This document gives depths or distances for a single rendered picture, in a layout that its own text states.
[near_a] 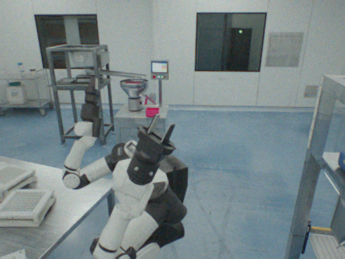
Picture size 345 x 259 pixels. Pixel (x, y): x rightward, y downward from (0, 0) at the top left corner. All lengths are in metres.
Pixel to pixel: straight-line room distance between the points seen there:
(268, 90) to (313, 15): 1.64
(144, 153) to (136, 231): 0.33
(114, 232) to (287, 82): 5.78
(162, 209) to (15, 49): 6.25
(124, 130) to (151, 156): 2.62
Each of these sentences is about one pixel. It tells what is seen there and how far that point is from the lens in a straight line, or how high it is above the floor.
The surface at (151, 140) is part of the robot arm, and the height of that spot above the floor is 1.51.
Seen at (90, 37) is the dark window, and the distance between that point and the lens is 6.25.
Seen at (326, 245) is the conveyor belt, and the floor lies 0.80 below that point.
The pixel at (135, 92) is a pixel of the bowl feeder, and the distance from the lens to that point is 3.43.
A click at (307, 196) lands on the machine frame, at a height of 1.02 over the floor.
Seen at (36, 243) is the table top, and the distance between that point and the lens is 1.56.
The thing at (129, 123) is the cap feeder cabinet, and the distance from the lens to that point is 3.36.
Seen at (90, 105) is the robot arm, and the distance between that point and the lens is 1.36.
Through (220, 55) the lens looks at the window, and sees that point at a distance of 5.98.
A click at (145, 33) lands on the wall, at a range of 5.97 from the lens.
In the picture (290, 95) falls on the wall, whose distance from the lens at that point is 6.49.
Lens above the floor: 1.83
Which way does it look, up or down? 22 degrees down
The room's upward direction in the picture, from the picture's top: straight up
